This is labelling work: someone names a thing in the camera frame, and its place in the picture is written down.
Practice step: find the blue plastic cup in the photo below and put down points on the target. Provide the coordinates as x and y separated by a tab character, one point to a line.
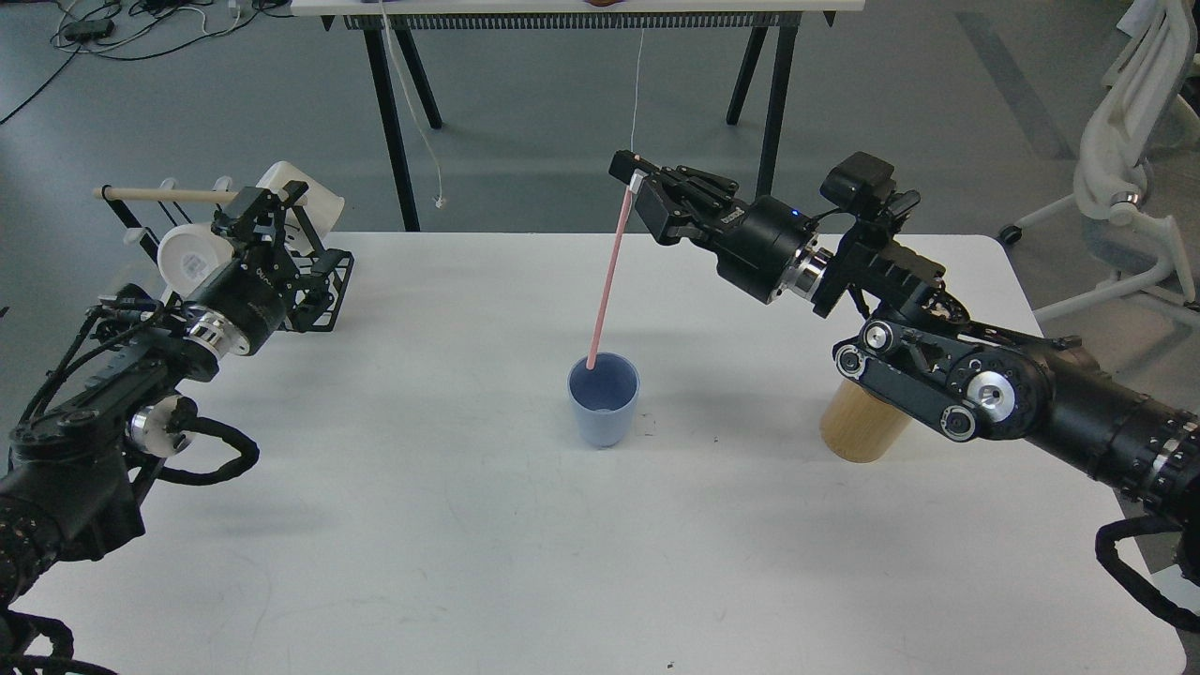
603	398

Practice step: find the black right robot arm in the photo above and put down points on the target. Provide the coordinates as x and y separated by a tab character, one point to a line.
920	352

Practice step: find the white cup on rack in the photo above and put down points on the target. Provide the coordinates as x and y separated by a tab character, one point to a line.
188	254
322	206

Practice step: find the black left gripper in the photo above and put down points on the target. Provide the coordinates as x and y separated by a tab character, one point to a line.
235	311

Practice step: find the pink chopstick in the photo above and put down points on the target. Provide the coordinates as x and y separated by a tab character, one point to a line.
619	231

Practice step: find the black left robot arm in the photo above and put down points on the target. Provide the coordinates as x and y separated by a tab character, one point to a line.
109	422

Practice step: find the wooden dowel rod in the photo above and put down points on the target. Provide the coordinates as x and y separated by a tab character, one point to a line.
163	195

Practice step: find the bamboo cylinder holder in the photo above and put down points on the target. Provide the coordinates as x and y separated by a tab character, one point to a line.
859	427

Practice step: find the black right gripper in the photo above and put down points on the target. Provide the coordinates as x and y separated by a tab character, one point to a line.
681	202

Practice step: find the black wire cup rack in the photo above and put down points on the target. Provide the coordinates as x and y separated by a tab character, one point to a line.
257	266

